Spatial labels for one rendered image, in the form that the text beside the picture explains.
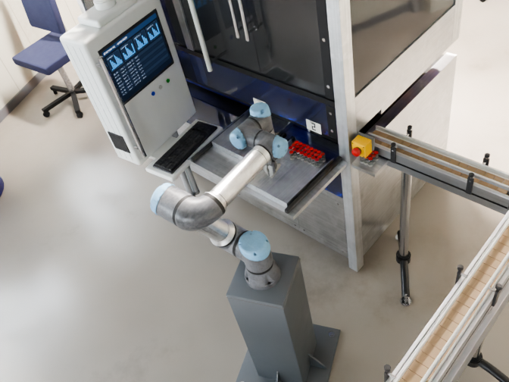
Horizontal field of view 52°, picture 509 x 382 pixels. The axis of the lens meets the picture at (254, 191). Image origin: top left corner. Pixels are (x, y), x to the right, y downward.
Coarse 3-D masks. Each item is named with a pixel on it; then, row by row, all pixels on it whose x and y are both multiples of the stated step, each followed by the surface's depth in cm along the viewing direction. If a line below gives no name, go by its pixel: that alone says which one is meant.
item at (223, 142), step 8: (248, 112) 277; (240, 120) 274; (272, 120) 273; (280, 120) 272; (232, 128) 272; (280, 128) 267; (288, 128) 264; (224, 136) 270; (216, 144) 263; (224, 144) 266; (232, 144) 265; (232, 152) 257; (240, 152) 259; (240, 160) 256
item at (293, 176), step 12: (288, 144) 254; (288, 156) 251; (288, 168) 245; (300, 168) 244; (312, 168) 242; (324, 168) 238; (252, 180) 244; (264, 180) 243; (276, 180) 241; (288, 180) 240; (300, 180) 238; (312, 180) 234; (264, 192) 233; (276, 192) 236; (288, 192) 235; (300, 192) 230; (288, 204) 227
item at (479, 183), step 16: (384, 128) 239; (384, 144) 238; (400, 144) 230; (416, 144) 234; (400, 160) 232; (416, 160) 227; (432, 160) 222; (448, 160) 224; (464, 160) 218; (416, 176) 231; (432, 176) 224; (448, 176) 218; (464, 176) 216; (480, 176) 209; (496, 176) 213; (464, 192) 217; (480, 192) 211; (496, 192) 207; (496, 208) 211
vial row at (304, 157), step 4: (292, 148) 248; (296, 152) 246; (300, 152) 245; (296, 156) 249; (300, 156) 246; (304, 156) 243; (308, 156) 242; (312, 156) 241; (304, 160) 245; (308, 160) 243; (312, 160) 241; (316, 160) 239; (312, 164) 243; (316, 164) 241
